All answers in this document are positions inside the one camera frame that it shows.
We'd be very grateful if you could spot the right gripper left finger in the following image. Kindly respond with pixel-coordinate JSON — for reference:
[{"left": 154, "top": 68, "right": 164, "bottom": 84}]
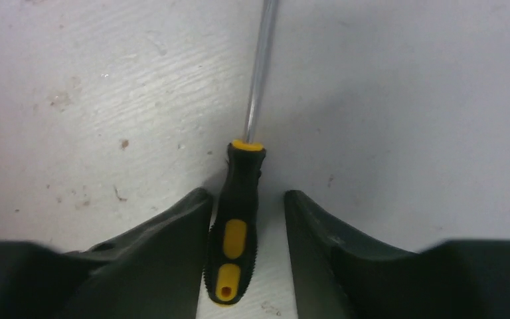
[{"left": 0, "top": 188, "right": 213, "bottom": 318}]

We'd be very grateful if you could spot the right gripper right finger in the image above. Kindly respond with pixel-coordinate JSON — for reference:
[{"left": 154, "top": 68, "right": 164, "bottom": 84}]
[{"left": 284, "top": 190, "right": 510, "bottom": 318}]

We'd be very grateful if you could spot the black yellow screwdriver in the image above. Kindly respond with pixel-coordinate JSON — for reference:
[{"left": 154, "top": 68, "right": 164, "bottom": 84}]
[{"left": 203, "top": 1, "right": 278, "bottom": 306}]

